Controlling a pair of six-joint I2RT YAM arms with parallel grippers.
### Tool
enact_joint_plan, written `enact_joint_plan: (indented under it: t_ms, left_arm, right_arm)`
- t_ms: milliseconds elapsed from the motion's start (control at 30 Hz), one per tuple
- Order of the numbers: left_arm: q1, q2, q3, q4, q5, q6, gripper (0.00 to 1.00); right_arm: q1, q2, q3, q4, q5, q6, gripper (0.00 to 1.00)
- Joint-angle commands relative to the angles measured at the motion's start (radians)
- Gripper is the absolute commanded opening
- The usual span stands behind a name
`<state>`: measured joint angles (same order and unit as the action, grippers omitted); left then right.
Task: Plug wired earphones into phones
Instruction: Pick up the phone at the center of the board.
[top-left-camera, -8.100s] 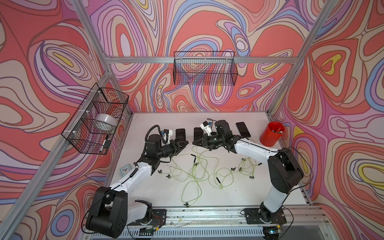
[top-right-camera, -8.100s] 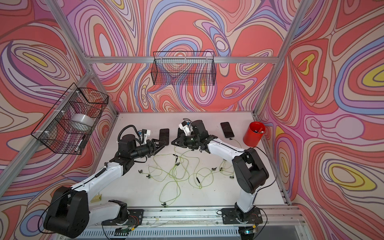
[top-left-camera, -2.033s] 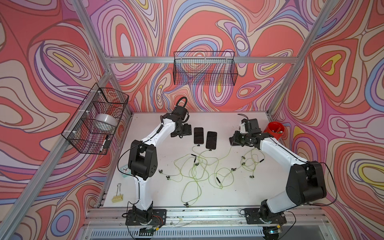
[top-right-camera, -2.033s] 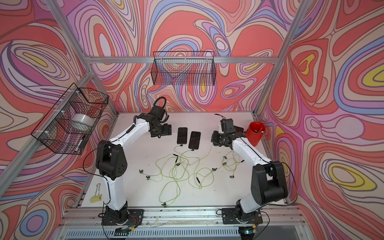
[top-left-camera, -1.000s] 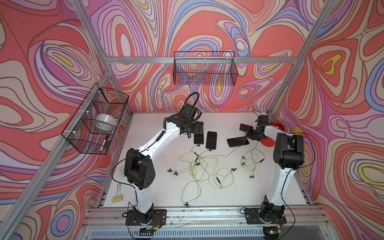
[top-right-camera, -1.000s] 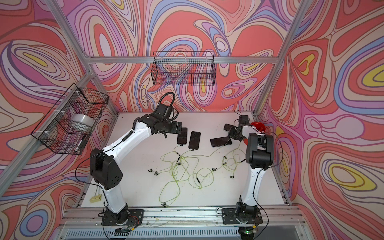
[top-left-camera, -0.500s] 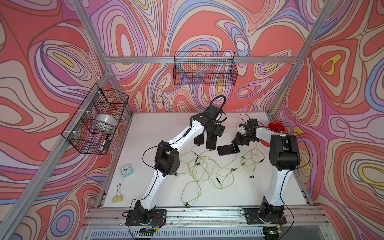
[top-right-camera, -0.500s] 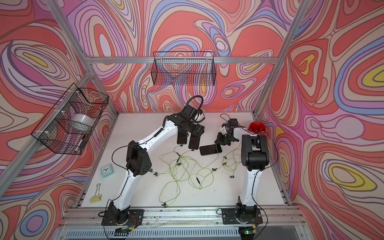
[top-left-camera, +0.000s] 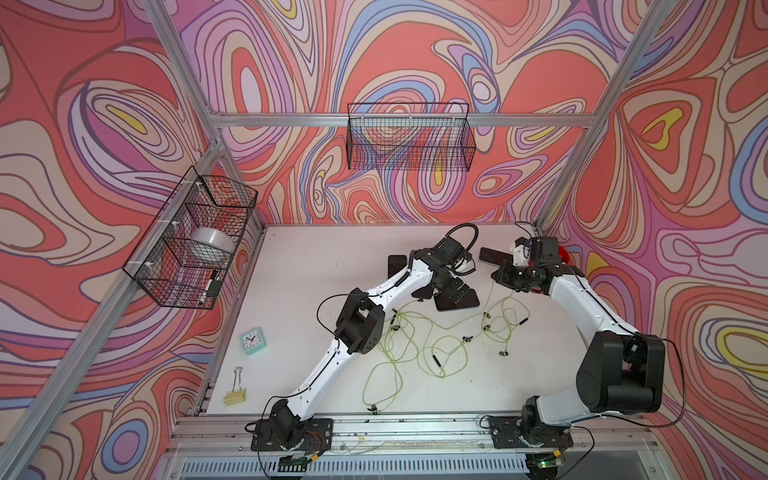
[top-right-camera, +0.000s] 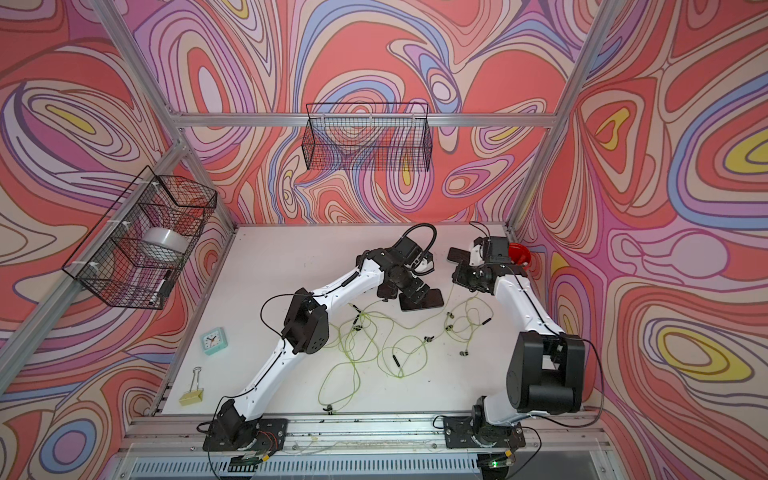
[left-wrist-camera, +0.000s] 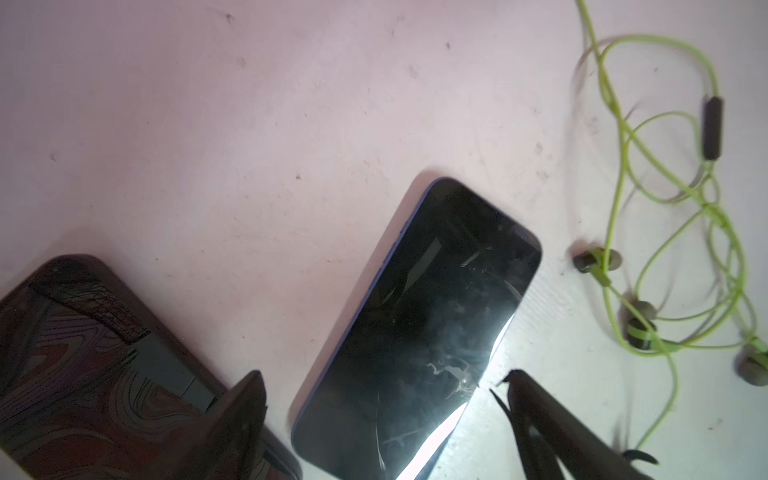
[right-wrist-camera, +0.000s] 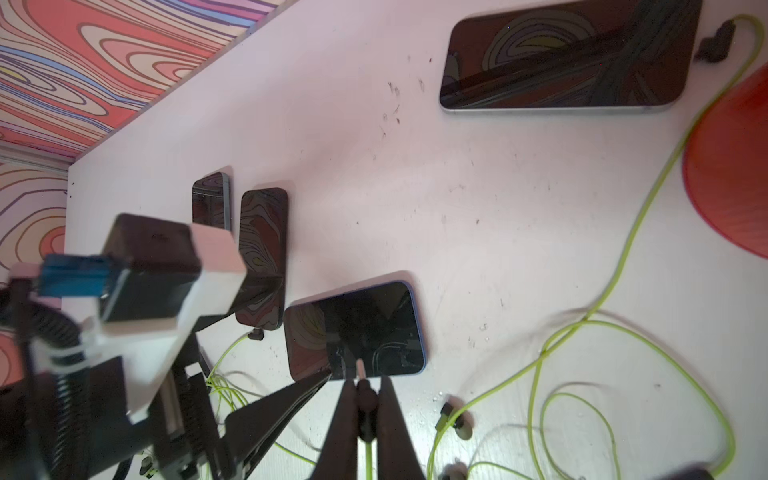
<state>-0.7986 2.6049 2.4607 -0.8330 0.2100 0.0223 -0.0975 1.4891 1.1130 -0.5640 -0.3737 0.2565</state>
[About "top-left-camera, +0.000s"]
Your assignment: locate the black phone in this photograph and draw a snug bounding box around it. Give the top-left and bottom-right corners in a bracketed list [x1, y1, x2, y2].
[387, 255, 408, 278]
[479, 247, 514, 266]
[434, 288, 480, 312]

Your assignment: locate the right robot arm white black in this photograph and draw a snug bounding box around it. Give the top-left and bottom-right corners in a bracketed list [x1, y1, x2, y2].
[480, 236, 666, 446]

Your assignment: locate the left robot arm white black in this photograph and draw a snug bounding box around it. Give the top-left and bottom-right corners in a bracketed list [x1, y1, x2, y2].
[246, 223, 479, 452]

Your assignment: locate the red cylindrical cup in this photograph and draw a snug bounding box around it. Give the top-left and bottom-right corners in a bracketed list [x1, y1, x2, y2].
[550, 245, 574, 270]

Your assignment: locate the small teal alarm clock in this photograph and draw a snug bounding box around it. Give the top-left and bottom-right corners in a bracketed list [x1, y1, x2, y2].
[239, 327, 267, 356]

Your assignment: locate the white tape roll in basket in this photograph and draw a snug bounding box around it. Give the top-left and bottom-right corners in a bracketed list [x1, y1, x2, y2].
[187, 227, 235, 263]

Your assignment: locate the yellow binder clip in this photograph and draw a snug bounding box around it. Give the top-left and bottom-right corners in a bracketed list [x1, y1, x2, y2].
[223, 366, 247, 407]

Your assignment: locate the black wire basket on back wall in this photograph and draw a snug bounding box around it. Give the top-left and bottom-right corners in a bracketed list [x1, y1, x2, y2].
[346, 100, 476, 173]

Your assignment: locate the black wire basket on wall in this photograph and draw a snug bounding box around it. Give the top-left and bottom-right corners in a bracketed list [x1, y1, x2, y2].
[346, 100, 476, 173]
[123, 167, 258, 310]

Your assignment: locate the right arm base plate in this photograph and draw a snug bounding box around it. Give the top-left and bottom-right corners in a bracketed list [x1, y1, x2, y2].
[484, 416, 574, 450]

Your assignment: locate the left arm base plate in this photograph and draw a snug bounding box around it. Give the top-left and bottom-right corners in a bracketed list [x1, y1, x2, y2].
[249, 418, 334, 455]

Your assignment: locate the black wire basket on left wall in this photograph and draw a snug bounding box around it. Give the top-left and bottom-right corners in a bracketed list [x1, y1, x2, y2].
[123, 167, 258, 310]

